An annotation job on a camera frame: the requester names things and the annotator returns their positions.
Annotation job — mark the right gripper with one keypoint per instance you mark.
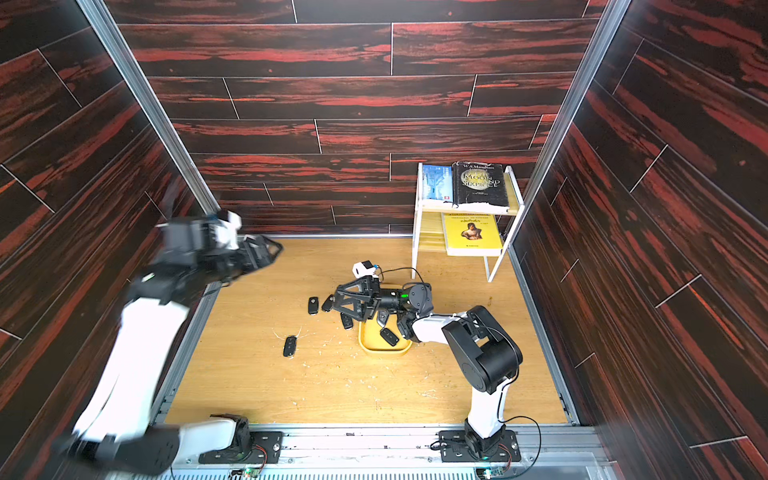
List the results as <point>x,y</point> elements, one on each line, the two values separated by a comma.
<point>370,297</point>

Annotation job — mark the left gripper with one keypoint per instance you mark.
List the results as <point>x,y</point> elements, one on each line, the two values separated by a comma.
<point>252,259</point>

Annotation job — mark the black car key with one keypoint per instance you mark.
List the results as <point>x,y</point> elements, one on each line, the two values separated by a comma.
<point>347,321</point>
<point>327,305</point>
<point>313,306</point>
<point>290,346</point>

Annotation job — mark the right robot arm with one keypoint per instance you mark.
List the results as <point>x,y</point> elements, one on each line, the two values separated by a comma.
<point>486,355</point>

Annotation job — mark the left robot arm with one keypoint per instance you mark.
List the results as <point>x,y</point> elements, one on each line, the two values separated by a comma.
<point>114,432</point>

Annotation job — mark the yellow storage tray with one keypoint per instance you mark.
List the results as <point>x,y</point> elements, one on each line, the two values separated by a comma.
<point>372,343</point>

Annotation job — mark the yellow paperback book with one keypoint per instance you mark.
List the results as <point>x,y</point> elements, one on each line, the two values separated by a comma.
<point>471,235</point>

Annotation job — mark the blue white book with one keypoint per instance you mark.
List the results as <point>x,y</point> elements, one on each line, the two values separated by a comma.
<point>437,183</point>

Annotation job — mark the black hardcover book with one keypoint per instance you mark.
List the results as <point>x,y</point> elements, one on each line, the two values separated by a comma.
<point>479,184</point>

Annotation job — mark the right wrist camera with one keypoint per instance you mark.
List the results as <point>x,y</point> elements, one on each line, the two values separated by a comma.
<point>365,268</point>

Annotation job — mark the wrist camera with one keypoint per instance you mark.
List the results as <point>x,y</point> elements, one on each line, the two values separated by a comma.
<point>365,268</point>
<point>224,226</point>

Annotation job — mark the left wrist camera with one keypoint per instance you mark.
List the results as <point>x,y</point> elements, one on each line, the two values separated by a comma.
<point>224,226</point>

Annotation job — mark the white wire shelf rack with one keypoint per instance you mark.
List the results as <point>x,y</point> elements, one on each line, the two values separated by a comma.
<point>468,209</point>

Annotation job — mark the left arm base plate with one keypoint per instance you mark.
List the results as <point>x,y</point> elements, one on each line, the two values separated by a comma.
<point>262,447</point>

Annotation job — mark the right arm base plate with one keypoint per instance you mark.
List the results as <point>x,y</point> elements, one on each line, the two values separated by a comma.
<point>460,446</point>

